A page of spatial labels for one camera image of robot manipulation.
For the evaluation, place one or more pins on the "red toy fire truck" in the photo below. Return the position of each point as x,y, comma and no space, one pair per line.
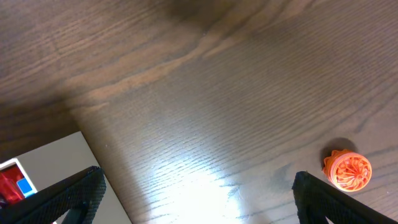
15,185

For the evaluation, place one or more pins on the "orange ridged round toy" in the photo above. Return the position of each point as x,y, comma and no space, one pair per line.
347,170

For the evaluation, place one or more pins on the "white cardboard box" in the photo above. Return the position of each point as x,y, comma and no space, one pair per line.
53,162

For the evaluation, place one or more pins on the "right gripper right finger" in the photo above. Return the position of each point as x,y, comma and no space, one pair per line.
318,202

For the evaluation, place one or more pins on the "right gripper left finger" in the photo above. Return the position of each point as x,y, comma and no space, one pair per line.
77,198

